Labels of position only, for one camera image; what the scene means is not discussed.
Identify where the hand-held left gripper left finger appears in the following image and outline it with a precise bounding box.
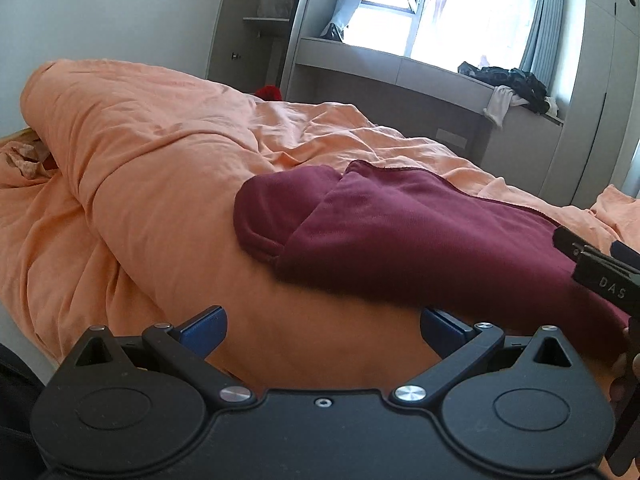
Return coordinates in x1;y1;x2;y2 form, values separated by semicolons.
70;305;256;408

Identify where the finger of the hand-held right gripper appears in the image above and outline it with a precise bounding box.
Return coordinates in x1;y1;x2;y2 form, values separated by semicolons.
552;226;601;264
610;239;640;275

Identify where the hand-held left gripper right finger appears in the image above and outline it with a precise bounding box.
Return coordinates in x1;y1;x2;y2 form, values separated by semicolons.
390;306;576;408

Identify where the maroon long-sleeve shirt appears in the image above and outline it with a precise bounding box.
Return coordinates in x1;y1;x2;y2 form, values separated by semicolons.
233;160;632;366

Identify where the pile of dark clothes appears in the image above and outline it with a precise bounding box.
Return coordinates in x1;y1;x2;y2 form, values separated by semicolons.
457;61;551;115

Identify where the person's right hand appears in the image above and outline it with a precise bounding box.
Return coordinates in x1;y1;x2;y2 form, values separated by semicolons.
611;326;640;403

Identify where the white cloth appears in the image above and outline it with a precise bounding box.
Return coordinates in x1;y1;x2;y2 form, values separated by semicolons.
483;85;530;128

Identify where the orange duvet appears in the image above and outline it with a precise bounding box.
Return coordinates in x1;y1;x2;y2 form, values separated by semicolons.
0;59;640;396

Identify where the tall grey wardrobe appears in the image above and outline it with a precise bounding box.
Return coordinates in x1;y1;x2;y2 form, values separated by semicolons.
542;0;640;208

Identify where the window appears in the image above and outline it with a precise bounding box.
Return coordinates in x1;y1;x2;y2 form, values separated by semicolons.
360;0;543;73

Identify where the orange patterned pillow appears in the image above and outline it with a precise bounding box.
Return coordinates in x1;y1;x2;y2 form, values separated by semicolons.
0;135;58;182

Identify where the grey window seat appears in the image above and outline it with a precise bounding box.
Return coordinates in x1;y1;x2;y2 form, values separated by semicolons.
280;36;566;193

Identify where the purple hanging garment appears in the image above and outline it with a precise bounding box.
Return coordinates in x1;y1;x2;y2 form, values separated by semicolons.
429;0;452;28

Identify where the grey open cabinet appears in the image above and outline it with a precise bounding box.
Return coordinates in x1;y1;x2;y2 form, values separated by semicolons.
207;0;306;96

